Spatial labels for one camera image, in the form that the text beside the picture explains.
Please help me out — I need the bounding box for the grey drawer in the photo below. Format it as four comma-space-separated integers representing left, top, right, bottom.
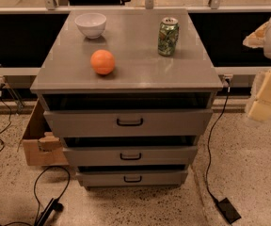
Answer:
44, 109, 213, 137
76, 169, 188, 187
63, 146, 198, 167

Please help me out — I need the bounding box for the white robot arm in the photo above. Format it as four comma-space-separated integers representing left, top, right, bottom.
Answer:
243, 17, 271, 122

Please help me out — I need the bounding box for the grey drawer cabinet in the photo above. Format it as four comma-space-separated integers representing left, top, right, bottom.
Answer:
29, 8, 224, 191

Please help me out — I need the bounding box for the grey bottom drawer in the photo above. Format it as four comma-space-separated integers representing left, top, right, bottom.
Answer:
76, 169, 188, 187

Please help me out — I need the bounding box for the grey top drawer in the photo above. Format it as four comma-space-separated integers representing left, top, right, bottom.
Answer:
44, 109, 213, 137

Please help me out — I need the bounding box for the green soda can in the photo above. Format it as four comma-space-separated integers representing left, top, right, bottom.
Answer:
158, 17, 179, 57

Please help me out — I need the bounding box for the black power adapter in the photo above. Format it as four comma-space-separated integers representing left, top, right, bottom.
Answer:
216, 198, 241, 224

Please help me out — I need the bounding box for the orange ball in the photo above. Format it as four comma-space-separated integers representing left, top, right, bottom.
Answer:
90, 50, 115, 75

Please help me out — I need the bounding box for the white bowl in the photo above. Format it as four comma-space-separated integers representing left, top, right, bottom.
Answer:
74, 13, 106, 39

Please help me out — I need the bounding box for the cardboard box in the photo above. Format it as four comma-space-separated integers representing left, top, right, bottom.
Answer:
22, 101, 68, 166

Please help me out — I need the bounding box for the black device bottom left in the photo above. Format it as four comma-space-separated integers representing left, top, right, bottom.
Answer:
34, 198, 64, 226

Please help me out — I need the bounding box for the black cable right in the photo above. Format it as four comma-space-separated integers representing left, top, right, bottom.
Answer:
204, 82, 231, 202

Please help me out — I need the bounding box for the black cable bottom left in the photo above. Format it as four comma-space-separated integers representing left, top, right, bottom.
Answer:
3, 165, 72, 226

